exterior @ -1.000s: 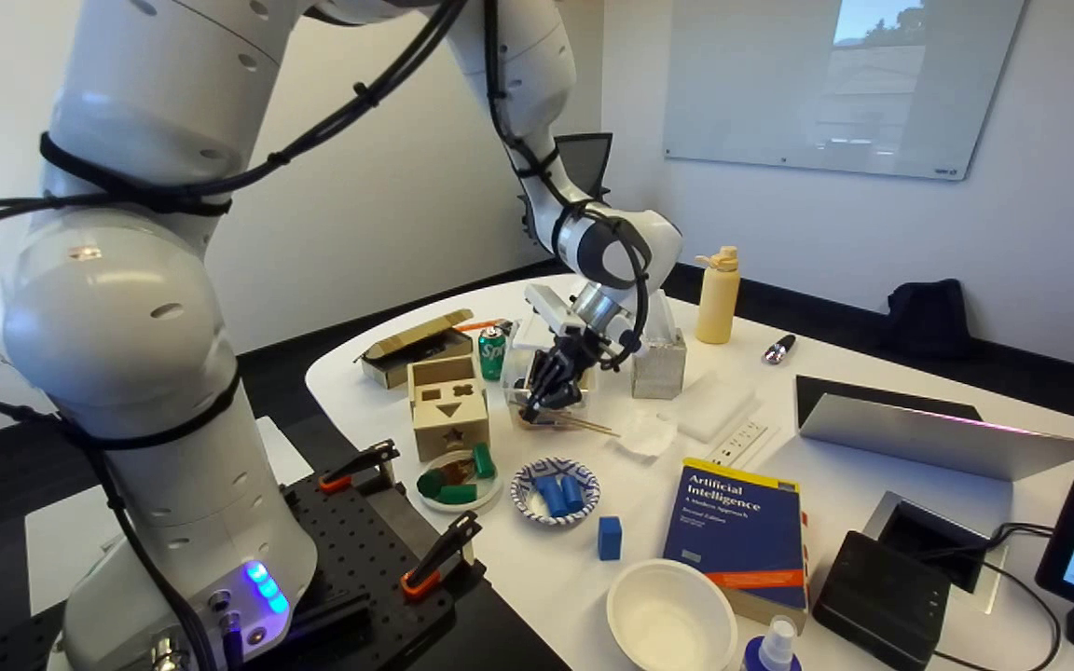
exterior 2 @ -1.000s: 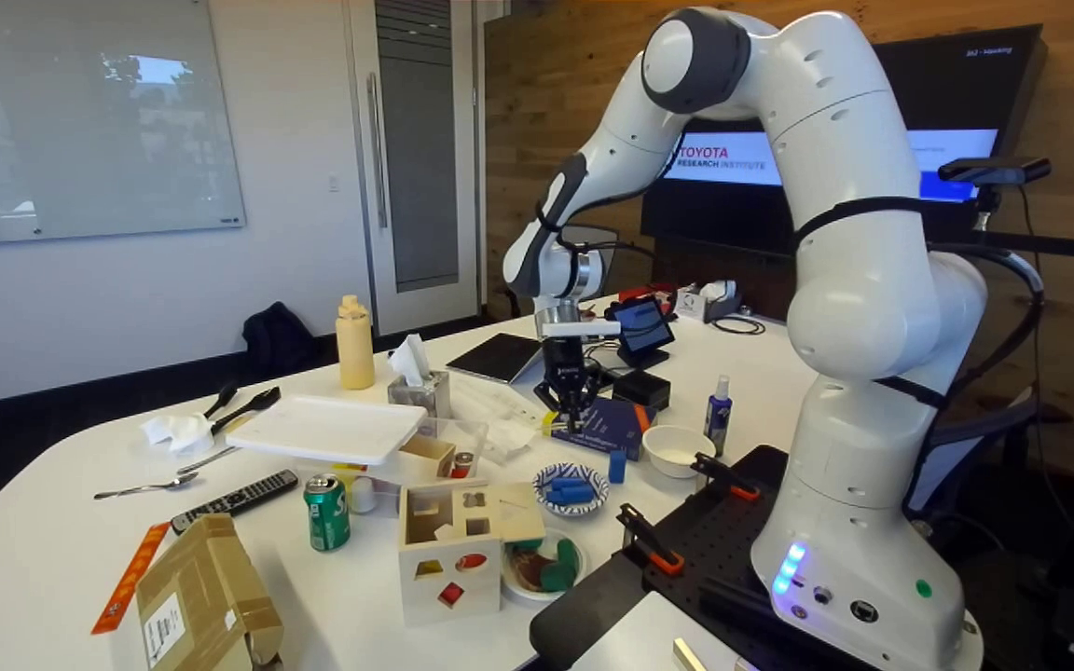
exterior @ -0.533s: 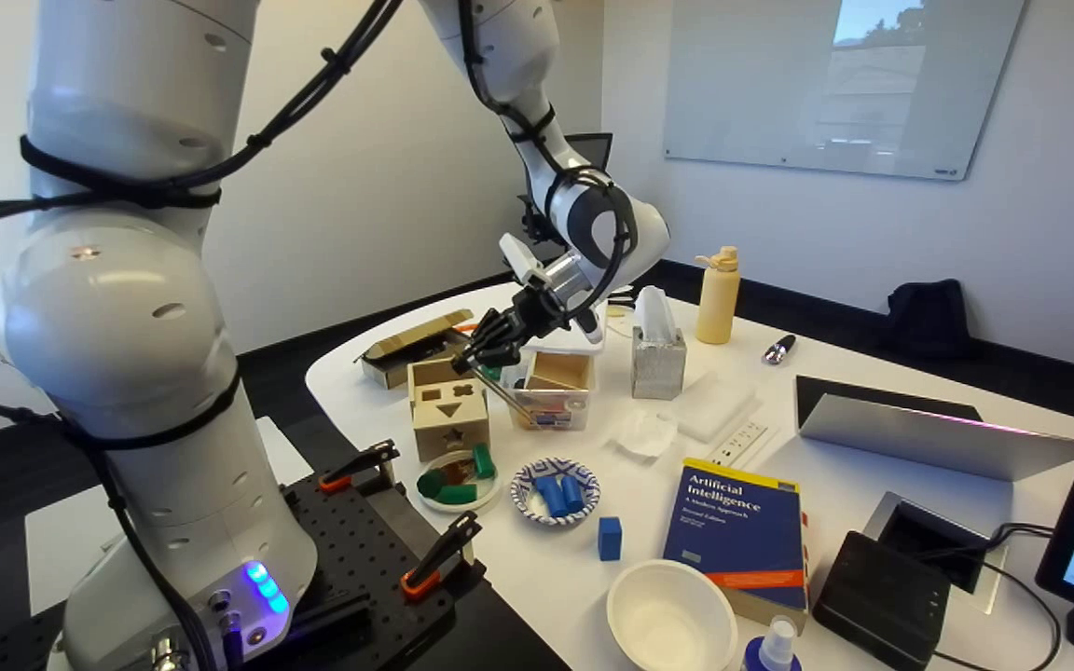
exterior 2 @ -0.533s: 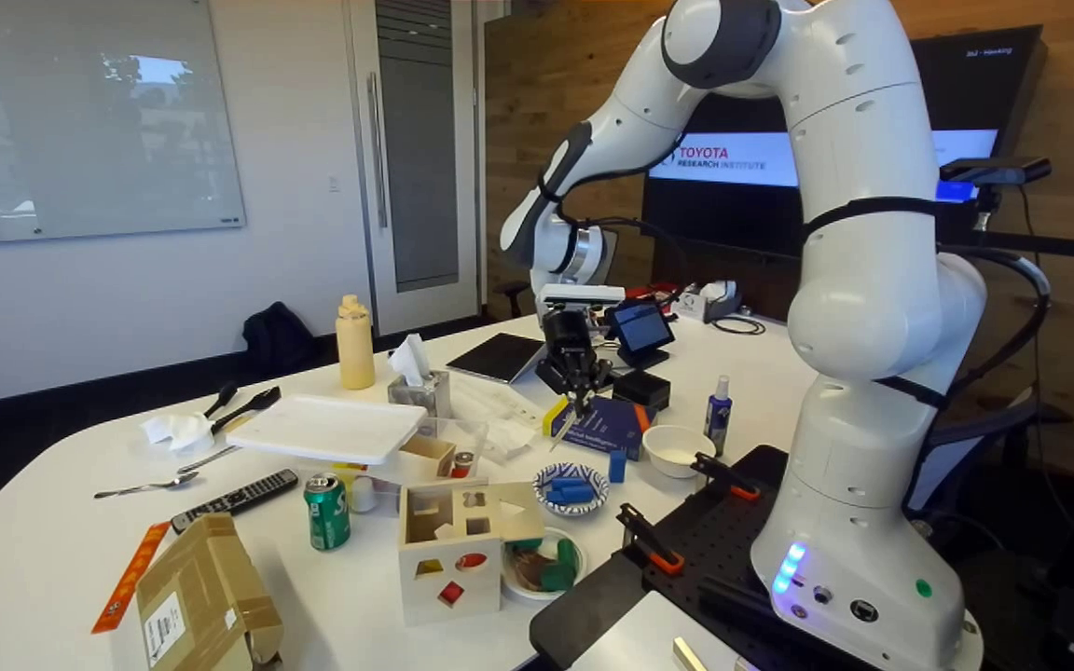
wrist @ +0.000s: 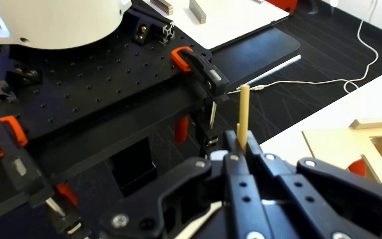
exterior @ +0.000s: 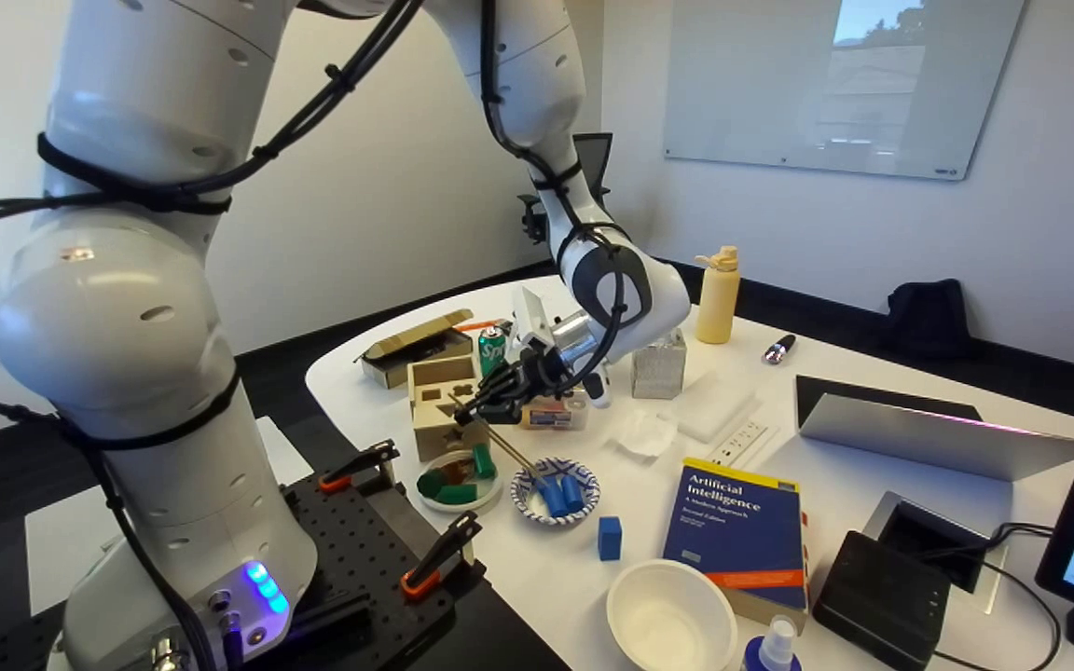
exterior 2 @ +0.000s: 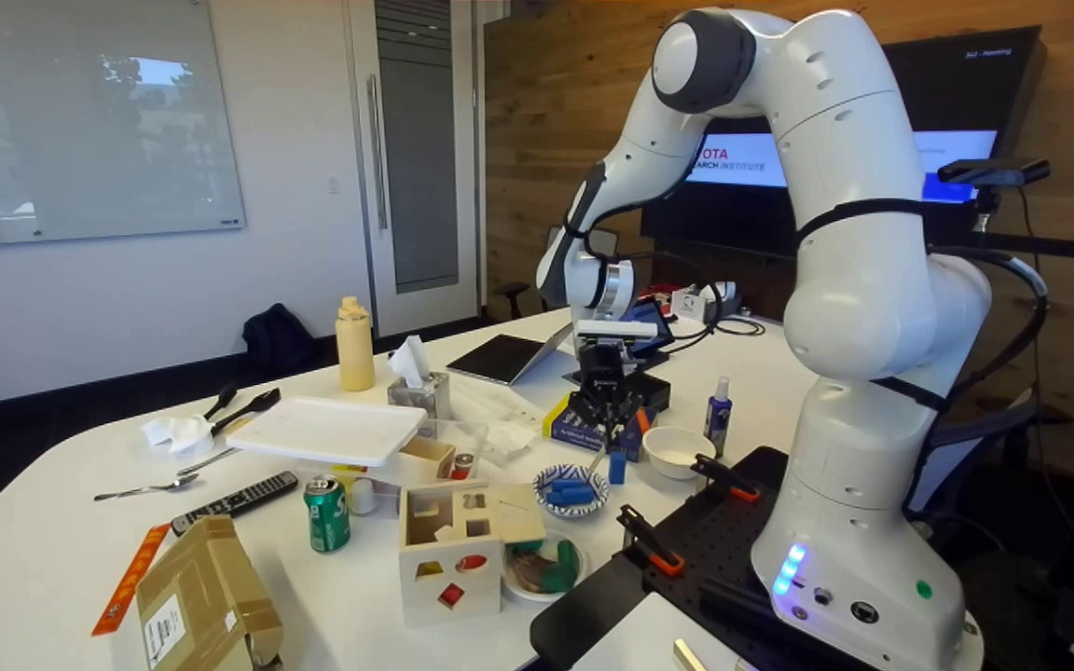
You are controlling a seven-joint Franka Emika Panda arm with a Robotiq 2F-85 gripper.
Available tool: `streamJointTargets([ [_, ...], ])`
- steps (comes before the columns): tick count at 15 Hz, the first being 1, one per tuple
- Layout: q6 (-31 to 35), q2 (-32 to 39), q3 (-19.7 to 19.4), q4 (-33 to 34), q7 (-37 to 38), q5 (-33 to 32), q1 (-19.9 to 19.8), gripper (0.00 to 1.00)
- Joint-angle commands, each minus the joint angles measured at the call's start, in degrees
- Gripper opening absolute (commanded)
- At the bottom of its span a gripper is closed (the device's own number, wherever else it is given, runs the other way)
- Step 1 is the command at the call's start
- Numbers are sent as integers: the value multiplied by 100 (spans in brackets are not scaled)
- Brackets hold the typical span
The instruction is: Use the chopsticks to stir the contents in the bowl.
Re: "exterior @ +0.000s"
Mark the black box device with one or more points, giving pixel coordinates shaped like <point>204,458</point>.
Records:
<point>876,600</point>

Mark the mustard yellow bottle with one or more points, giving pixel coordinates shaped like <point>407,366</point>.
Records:
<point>717,301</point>

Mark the black bag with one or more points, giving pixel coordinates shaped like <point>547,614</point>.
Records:
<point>926,322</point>

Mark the clear plastic container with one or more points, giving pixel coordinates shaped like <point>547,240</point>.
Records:
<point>557,415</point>

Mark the silver laptop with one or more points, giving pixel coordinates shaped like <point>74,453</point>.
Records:
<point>932,436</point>

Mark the blue blocks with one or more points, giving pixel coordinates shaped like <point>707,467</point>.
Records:
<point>565,494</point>

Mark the blue book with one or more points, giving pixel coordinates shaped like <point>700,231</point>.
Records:
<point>731,525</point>

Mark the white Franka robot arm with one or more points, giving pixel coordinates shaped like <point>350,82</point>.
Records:
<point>129,322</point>

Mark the blue patterned bowl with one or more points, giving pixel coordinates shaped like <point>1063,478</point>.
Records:
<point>528,506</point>

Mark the green can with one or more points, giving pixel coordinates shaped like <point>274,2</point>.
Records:
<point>490,358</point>

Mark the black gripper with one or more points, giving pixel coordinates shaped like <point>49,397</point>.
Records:
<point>560,366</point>

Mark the white napkin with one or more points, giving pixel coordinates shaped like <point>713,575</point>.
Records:
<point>642,430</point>

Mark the plate with green items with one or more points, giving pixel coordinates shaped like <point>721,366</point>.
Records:
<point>452,484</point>

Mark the black marker pen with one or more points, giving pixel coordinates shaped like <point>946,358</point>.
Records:
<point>775,346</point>

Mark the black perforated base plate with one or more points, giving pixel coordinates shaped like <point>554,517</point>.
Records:
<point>357,545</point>

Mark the blue cube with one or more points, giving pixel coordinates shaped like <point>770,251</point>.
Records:
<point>610,537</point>

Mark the white foam tray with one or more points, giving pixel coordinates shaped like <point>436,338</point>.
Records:
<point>713,404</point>

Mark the wall whiteboard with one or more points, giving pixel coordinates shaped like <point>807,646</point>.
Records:
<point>763,87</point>

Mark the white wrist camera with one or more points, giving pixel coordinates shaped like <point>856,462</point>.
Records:
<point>536,324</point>

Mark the white bowl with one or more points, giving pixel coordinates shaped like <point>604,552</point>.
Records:
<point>671,620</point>

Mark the blue spray bottle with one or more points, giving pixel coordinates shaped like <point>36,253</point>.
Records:
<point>772,650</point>

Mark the wooden shape sorter box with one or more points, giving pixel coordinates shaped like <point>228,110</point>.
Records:
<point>436,430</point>

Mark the white remote control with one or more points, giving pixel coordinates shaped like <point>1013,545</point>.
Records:
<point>744,440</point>

